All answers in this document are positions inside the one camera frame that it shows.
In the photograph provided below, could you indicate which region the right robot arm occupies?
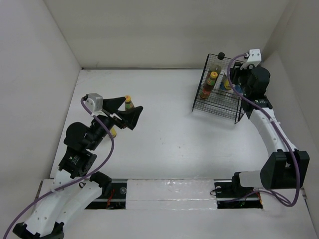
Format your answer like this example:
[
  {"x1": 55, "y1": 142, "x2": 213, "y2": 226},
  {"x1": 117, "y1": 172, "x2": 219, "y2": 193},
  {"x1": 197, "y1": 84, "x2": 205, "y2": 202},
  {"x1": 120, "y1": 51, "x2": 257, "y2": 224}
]
[{"x1": 230, "y1": 62, "x2": 310, "y2": 196}]

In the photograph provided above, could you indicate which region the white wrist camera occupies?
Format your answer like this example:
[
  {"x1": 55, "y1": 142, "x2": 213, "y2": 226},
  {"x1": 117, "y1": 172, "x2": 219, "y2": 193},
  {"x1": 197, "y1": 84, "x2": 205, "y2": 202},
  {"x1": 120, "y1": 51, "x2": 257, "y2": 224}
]
[
  {"x1": 241, "y1": 49, "x2": 262, "y2": 70},
  {"x1": 82, "y1": 93, "x2": 111, "y2": 117}
]

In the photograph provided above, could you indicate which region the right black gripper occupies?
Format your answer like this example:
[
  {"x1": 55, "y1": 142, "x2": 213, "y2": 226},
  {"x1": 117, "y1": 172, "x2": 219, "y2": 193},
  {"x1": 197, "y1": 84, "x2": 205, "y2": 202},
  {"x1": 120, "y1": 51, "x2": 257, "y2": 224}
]
[{"x1": 230, "y1": 61, "x2": 256, "y2": 96}]

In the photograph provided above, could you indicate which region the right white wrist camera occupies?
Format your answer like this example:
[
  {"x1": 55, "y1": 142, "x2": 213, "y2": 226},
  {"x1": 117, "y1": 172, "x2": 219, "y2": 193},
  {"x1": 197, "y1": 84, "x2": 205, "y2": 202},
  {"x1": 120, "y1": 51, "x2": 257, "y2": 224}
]
[{"x1": 241, "y1": 49, "x2": 262, "y2": 70}]

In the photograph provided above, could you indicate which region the white jar silver lid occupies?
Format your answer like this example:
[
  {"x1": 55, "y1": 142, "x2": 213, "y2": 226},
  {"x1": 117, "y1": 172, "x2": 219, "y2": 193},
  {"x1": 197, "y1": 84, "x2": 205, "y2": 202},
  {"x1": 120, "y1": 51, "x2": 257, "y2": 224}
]
[
  {"x1": 219, "y1": 73, "x2": 232, "y2": 91},
  {"x1": 235, "y1": 85, "x2": 242, "y2": 94}
]

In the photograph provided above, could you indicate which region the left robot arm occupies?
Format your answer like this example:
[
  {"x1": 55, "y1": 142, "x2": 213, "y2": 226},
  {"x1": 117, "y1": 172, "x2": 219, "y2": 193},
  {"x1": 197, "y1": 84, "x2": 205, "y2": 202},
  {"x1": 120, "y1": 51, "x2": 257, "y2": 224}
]
[{"x1": 4, "y1": 93, "x2": 144, "y2": 239}]

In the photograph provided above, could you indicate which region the small yellow bottle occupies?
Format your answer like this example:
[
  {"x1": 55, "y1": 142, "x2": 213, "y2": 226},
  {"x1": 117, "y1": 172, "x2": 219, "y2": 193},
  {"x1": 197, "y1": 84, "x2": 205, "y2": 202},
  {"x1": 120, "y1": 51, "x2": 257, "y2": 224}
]
[
  {"x1": 110, "y1": 128, "x2": 117, "y2": 138},
  {"x1": 221, "y1": 79, "x2": 232, "y2": 91}
]

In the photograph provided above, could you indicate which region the black wire mesh rack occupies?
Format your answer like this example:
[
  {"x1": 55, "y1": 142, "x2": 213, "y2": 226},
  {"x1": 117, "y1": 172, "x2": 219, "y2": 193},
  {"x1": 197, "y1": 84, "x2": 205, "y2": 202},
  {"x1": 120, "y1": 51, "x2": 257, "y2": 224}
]
[{"x1": 192, "y1": 54, "x2": 244, "y2": 123}]

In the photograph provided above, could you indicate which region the yellow-cap sauce bottle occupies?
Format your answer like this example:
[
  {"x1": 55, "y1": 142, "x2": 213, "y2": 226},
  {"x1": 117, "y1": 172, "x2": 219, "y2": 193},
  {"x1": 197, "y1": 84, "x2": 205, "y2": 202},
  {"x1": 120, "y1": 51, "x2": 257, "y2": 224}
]
[
  {"x1": 199, "y1": 71, "x2": 218, "y2": 100},
  {"x1": 125, "y1": 95, "x2": 135, "y2": 111}
]

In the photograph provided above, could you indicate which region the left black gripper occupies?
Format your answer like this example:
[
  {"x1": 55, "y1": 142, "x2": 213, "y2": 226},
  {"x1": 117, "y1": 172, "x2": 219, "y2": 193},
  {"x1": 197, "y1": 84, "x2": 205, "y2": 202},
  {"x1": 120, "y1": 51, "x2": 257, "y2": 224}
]
[{"x1": 88, "y1": 97, "x2": 143, "y2": 149}]

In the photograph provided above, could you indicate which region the tall clear black-cap bottle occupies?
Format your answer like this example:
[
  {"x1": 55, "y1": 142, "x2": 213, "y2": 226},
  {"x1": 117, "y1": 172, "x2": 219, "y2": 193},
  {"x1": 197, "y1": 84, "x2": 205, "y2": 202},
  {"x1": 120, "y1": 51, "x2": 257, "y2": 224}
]
[{"x1": 209, "y1": 52, "x2": 225, "y2": 75}]

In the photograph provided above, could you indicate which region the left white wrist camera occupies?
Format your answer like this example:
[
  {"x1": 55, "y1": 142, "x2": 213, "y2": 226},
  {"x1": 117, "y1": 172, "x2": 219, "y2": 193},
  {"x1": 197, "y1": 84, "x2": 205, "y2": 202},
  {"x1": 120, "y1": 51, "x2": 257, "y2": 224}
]
[{"x1": 82, "y1": 93, "x2": 111, "y2": 117}]

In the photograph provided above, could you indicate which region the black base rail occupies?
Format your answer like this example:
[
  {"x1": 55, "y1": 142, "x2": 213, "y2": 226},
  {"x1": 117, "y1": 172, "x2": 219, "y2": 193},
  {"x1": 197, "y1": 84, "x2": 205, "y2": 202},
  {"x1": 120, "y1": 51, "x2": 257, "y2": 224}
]
[{"x1": 87, "y1": 179, "x2": 263, "y2": 210}]

